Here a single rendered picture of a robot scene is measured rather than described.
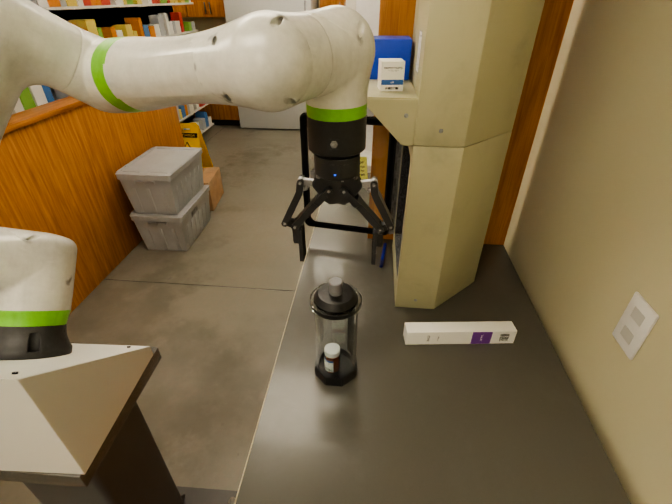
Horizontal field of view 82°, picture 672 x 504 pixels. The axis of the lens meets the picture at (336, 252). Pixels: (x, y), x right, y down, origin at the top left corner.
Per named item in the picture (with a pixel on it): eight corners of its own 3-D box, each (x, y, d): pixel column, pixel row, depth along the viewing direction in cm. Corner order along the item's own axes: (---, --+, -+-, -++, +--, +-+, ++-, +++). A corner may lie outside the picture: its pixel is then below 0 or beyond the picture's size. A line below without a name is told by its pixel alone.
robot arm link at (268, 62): (162, 33, 64) (183, 103, 70) (92, 39, 57) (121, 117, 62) (329, 0, 44) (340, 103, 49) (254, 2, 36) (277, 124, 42)
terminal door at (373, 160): (388, 236, 133) (398, 118, 111) (304, 225, 140) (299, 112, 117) (388, 235, 134) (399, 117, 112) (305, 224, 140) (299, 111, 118)
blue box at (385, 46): (406, 73, 104) (410, 35, 99) (408, 80, 96) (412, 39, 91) (369, 73, 105) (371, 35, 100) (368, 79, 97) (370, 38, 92)
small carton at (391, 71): (398, 86, 89) (401, 58, 86) (402, 91, 85) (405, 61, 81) (377, 87, 89) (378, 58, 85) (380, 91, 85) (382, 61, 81)
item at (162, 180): (210, 184, 332) (203, 146, 313) (180, 217, 282) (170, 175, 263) (164, 182, 335) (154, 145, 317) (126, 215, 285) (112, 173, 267)
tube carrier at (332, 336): (359, 350, 95) (363, 282, 83) (357, 387, 86) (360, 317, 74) (316, 347, 96) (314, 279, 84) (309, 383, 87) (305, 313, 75)
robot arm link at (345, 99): (392, 4, 52) (328, 3, 57) (336, 7, 44) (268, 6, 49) (386, 111, 60) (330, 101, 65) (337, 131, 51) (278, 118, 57)
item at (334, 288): (358, 292, 84) (359, 268, 80) (356, 322, 76) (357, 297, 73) (317, 290, 85) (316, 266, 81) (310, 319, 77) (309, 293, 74)
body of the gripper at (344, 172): (364, 143, 65) (362, 193, 70) (314, 142, 65) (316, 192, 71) (362, 159, 59) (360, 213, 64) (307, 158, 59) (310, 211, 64)
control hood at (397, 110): (405, 110, 111) (409, 72, 106) (413, 146, 84) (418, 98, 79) (365, 109, 112) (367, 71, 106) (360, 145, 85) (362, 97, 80)
